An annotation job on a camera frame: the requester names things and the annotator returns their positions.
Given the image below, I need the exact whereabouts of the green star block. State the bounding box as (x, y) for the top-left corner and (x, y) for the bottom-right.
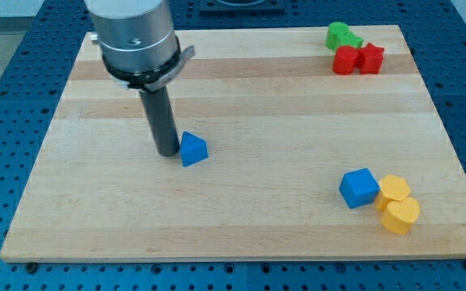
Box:
(334, 32), (364, 51)

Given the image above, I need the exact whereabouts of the red star block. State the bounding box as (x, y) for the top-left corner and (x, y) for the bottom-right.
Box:
(356, 43), (385, 74)

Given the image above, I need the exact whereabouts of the blue cube block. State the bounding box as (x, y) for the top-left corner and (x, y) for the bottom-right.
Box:
(339, 168), (380, 209)

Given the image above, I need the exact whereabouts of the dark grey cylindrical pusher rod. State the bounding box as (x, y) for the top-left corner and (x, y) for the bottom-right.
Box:
(139, 87), (180, 157)

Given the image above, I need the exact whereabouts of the blue triangle block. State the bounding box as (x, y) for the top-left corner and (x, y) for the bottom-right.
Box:
(180, 131), (209, 167)

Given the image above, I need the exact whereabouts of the wooden board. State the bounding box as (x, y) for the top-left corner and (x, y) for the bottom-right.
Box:
(0, 25), (466, 263)

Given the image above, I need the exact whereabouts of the yellow heart block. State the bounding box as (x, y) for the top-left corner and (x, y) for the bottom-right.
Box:
(379, 197), (421, 234)

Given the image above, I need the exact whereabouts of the green cylinder block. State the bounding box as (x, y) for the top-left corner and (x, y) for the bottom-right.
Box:
(325, 22), (350, 51)

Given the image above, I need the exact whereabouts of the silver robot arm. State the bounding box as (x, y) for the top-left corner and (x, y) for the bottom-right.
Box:
(84, 0), (195, 157)

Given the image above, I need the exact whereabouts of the red cylinder block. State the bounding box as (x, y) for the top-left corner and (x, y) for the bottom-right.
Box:
(333, 45), (358, 75)

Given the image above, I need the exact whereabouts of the yellow hexagon block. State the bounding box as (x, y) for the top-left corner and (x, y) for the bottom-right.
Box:
(375, 175), (411, 211)

